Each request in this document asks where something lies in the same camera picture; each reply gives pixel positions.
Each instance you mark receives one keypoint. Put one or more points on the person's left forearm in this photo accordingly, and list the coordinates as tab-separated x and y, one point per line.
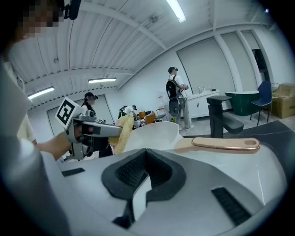
55	145

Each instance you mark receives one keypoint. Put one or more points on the black head camera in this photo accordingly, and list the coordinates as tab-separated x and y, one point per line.
71	9

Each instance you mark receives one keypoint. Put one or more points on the person's cream shirt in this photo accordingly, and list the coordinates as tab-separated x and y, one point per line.
23	172

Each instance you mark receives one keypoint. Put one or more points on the blue chair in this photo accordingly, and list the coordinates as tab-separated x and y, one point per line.
262	94

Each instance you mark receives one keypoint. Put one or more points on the white drawer cabinet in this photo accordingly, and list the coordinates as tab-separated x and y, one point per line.
200	106

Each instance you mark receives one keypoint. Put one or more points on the tan scrubbing sponge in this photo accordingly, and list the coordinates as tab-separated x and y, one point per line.
125	131

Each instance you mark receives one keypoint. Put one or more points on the dark green round table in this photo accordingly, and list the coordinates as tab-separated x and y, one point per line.
242	102

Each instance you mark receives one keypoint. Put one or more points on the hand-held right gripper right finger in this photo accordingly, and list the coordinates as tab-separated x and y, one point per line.
196	196

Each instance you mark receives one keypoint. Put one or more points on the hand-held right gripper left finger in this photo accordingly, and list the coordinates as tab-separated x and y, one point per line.
92	189

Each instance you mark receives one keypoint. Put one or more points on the person's head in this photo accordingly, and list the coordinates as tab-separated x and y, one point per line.
34	20

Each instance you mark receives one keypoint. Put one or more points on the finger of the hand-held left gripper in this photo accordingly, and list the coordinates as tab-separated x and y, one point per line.
108	131

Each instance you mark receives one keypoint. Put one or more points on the ceiling strip light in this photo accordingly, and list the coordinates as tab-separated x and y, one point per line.
102	80
41	92
177	10

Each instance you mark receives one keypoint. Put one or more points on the orange sofa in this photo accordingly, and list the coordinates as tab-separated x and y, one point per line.
149	118

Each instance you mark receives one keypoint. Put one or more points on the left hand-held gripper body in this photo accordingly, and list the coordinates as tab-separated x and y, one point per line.
69	113

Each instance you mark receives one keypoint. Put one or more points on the black faucet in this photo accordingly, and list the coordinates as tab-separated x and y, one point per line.
216	115

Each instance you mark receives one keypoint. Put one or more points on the white roller blind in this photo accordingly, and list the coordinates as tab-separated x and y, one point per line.
202	64

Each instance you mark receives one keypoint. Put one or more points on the brown cardboard box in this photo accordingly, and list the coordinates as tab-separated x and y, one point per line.
284	101

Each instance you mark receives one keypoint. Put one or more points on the black backpack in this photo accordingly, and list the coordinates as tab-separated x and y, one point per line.
171	88

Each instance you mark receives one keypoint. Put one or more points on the dark oval hip pack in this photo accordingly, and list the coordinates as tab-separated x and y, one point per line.
174	106

